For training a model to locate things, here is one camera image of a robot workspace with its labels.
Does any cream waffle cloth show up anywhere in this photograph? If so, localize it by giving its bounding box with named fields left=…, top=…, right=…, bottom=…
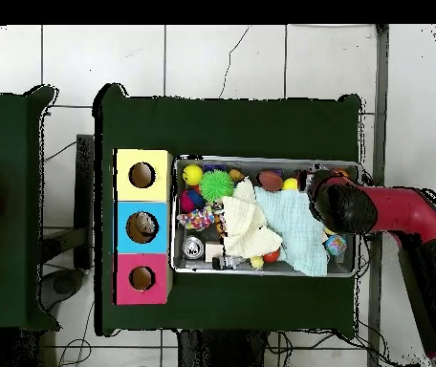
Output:
left=220, top=177, right=283, bottom=259

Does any silver metal can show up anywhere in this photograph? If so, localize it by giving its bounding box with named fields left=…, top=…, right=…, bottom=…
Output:
left=182, top=235, right=206, bottom=260

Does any wooden box with three holes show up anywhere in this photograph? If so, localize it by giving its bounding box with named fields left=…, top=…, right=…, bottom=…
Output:
left=112, top=147, right=174, bottom=307

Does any green spiky rubber ball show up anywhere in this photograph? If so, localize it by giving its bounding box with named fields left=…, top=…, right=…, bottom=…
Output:
left=198, top=169, right=235, bottom=203

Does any yellow smiley foam ball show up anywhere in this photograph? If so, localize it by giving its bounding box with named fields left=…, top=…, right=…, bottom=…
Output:
left=181, top=164, right=205, bottom=187

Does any plain wooden cube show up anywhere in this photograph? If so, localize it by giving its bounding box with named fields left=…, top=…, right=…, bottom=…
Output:
left=205, top=242, right=225, bottom=264

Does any brown toy football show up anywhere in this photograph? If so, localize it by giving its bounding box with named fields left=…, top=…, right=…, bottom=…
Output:
left=256, top=170, right=285, bottom=193

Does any dark green table cloth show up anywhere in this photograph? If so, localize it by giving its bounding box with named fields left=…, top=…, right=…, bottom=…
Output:
left=0, top=84, right=60, bottom=332
left=93, top=82, right=362, bottom=337

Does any mint green waffle cloth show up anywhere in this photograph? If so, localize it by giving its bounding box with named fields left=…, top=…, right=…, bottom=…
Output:
left=253, top=186, right=330, bottom=277

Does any globe print foam ball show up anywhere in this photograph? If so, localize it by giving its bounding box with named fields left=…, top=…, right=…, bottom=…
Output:
left=323, top=234, right=348, bottom=258

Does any black upright panel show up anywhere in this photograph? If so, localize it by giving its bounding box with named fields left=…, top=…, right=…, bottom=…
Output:
left=73, top=133, right=96, bottom=270

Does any silver wire mesh bin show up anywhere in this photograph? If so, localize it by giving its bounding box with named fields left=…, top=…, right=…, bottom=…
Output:
left=170, top=154, right=361, bottom=278

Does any grey metal rail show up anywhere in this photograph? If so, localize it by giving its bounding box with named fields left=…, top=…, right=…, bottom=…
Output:
left=366, top=24, right=390, bottom=367

